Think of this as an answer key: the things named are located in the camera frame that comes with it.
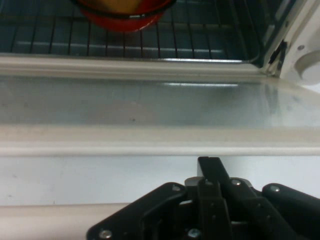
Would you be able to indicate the yellow food item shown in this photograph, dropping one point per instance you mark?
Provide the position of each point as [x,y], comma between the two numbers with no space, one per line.
[120,5]

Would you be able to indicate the red bowl with black rim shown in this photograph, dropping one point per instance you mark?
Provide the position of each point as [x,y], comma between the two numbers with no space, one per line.
[125,25]

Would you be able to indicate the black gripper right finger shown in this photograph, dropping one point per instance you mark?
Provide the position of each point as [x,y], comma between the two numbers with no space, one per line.
[275,215]

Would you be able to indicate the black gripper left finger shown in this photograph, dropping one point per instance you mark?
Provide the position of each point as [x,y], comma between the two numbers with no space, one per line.
[155,212]

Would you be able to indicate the cream toaster oven body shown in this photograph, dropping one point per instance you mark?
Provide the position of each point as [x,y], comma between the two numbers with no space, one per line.
[307,30]

